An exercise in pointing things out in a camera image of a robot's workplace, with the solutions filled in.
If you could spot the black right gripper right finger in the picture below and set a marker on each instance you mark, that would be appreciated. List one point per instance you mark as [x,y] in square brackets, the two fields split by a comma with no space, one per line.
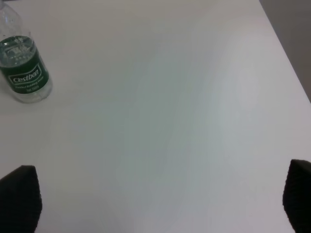
[296,198]

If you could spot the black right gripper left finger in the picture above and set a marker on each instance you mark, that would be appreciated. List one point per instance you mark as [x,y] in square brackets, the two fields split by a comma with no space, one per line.
[20,201]

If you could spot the clear water bottle green label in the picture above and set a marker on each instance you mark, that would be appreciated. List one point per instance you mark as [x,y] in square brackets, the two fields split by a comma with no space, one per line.
[20,62]

